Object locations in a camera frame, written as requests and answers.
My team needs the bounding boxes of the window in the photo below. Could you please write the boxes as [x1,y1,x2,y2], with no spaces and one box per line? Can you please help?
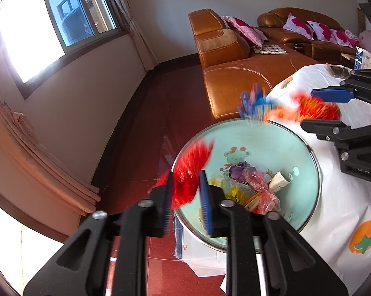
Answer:
[0,0,130,100]

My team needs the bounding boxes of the white printed wrapper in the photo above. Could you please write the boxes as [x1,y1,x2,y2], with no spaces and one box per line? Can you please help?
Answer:
[267,171,290,192]

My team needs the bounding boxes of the blue multicolour wrapper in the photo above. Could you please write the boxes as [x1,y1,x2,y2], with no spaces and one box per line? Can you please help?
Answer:
[239,83,274,126]

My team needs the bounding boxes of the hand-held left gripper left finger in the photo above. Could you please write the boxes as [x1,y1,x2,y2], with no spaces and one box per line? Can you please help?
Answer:
[23,173,175,296]

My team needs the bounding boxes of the orange-red crinkled bag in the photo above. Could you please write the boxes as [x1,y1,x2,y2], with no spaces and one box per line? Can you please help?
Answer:
[265,94,342,124]

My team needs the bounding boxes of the pink curtain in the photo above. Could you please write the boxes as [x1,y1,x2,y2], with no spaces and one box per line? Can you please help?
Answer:
[0,21,101,216]
[107,0,159,72]

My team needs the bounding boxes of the pink floral pillow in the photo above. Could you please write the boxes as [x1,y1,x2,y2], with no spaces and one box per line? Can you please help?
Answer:
[330,28,352,47]
[283,14,315,40]
[220,16,268,47]
[307,21,334,41]
[346,30,360,49]

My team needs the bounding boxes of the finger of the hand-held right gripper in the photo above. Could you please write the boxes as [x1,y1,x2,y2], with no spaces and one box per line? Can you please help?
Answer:
[311,69,371,108]
[300,120,371,155]

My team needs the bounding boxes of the white orange-print tablecloth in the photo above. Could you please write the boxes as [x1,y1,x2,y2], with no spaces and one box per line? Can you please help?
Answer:
[173,63,371,287]

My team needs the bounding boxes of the rolled brown mat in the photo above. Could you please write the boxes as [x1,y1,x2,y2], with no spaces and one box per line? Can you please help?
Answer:
[357,6,367,34]

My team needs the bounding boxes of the brown leather chaise sofa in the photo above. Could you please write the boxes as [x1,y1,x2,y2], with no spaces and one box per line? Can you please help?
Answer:
[188,9,320,122]

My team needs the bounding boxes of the red plastic bag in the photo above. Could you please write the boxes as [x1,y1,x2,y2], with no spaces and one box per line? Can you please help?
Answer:
[156,139,216,209]

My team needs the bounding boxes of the dark snack packet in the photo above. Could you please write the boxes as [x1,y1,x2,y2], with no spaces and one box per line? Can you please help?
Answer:
[325,64,351,78]

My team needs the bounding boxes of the mint green trash bin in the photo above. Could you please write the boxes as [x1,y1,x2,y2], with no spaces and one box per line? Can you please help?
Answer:
[172,119,320,254]

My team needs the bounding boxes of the tall white box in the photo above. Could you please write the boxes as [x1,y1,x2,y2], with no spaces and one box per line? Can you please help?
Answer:
[353,46,371,70]

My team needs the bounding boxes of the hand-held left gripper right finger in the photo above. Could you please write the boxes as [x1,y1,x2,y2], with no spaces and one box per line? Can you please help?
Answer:
[199,171,349,296]

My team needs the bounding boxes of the trash wrappers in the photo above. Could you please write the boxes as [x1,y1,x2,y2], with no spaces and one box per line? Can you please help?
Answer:
[243,166,280,216]

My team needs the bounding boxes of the checkered cloth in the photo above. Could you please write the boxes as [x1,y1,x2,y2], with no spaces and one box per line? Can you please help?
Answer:
[251,43,289,55]

